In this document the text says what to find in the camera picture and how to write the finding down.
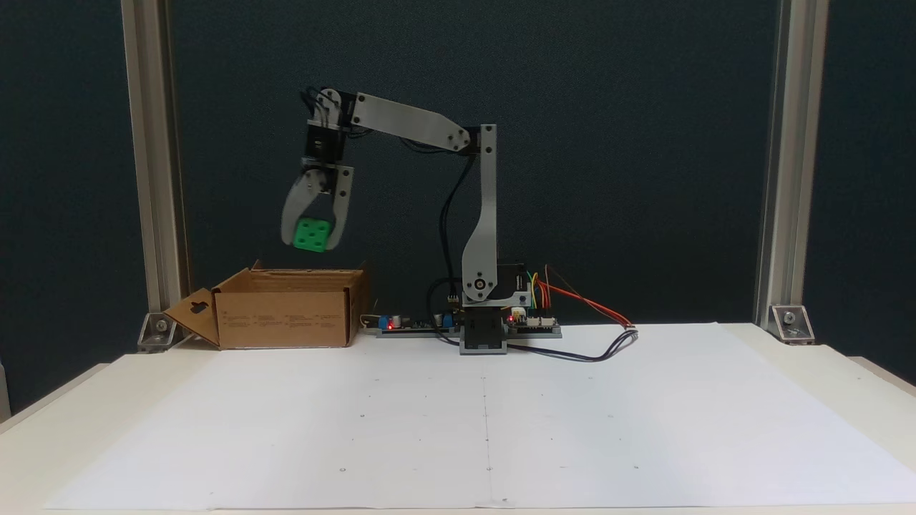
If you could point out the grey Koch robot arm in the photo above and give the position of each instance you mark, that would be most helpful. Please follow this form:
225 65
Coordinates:
483 214

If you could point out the aluminium frame post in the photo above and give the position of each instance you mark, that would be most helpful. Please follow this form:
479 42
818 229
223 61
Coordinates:
150 143
791 143

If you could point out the brown cardboard box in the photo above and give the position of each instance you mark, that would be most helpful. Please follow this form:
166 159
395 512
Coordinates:
283 318

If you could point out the metal corner bracket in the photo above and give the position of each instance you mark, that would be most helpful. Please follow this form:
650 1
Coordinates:
791 323
159 330

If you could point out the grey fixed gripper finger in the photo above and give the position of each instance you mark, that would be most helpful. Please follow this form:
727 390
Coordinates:
343 211

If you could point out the long circuit board blue parts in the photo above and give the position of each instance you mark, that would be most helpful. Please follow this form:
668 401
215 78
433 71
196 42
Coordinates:
415 327

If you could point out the white paper sheet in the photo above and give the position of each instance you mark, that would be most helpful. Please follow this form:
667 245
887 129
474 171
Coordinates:
286 429

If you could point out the short circuit board white connectors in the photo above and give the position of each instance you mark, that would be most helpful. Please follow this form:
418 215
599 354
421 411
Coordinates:
537 327

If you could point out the green dice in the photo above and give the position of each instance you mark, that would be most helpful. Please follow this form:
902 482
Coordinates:
312 234

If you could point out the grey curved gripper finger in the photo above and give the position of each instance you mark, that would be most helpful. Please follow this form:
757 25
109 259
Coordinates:
292 207

